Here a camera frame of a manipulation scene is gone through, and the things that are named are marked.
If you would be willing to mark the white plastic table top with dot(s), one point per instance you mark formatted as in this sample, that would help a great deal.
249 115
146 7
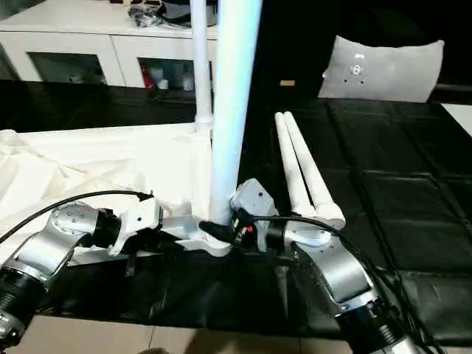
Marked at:
92 162

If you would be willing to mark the white plastic table leg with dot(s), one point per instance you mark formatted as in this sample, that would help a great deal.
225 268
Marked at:
236 92
291 158
202 66
313 177

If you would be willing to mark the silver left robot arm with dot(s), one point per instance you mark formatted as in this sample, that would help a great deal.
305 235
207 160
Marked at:
48 239

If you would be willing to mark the black work mat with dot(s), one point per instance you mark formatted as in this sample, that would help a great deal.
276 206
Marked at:
221 287

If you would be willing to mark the small white jar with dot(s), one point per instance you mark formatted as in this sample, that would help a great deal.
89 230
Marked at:
163 84

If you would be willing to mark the red bottle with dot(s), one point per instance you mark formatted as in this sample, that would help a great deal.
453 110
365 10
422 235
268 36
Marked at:
148 75

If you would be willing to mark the black sofa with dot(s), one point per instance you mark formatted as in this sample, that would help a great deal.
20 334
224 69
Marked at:
295 44

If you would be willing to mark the grey printed cushion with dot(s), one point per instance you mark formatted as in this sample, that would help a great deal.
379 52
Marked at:
380 70

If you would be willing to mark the white cabinet with glass doors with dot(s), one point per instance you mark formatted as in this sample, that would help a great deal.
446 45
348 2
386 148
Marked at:
92 40

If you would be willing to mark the metal parts clutter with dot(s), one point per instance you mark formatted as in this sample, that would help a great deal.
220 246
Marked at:
145 14

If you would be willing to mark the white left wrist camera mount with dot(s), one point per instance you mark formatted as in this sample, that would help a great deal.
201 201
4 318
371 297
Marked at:
140 217

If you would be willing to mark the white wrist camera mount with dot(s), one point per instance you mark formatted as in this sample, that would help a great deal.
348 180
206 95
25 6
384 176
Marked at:
140 217
254 195

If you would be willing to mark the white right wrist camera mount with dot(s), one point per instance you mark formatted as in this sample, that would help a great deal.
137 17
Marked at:
254 195

